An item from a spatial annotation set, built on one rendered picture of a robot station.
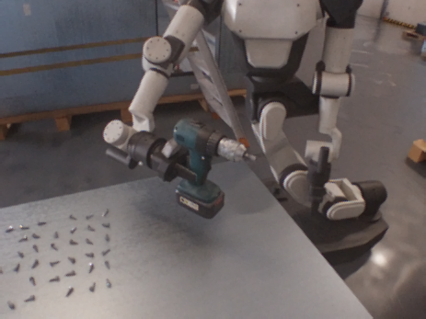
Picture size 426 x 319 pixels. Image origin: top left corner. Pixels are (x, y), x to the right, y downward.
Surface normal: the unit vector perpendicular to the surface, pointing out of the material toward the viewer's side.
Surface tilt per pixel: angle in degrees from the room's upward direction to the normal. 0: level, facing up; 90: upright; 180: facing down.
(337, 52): 92
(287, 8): 92
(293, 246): 0
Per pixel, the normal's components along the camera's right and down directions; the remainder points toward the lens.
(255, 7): -0.25, 0.55
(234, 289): 0.04, -0.83
